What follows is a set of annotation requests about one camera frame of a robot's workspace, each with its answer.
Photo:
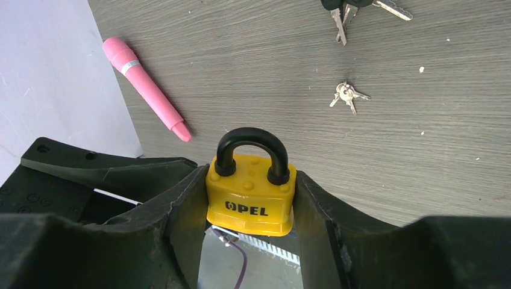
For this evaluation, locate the yellow Opel padlock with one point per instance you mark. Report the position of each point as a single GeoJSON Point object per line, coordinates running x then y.
{"type": "Point", "coordinates": [251, 184]}

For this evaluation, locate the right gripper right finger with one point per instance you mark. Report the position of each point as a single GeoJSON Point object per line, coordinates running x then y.
{"type": "Point", "coordinates": [342, 247]}

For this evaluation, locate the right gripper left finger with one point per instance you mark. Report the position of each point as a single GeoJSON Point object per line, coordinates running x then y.
{"type": "Point", "coordinates": [157, 244]}

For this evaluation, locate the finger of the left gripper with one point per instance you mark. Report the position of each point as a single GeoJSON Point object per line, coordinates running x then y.
{"type": "Point", "coordinates": [139, 179]}

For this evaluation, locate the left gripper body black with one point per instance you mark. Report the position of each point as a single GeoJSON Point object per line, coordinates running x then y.
{"type": "Point", "coordinates": [28, 191]}

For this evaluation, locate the small silver keys on table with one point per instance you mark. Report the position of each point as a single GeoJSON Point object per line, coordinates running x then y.
{"type": "Point", "coordinates": [347, 93]}

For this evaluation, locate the aluminium frame rail front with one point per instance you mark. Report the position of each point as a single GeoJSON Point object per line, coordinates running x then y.
{"type": "Point", "coordinates": [263, 245]}

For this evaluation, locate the pink marker pen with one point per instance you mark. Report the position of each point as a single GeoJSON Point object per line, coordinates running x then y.
{"type": "Point", "coordinates": [124, 60]}

